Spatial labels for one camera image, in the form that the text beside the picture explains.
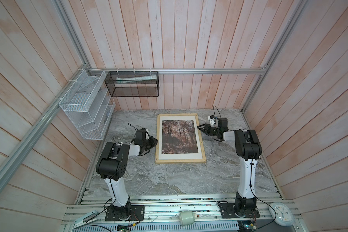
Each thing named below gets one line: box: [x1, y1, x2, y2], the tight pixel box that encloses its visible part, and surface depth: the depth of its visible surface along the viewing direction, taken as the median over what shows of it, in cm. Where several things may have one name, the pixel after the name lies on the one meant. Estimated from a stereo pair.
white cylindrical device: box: [178, 210, 198, 226], surface depth 67 cm
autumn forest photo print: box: [161, 119, 199, 155], surface depth 106 cm
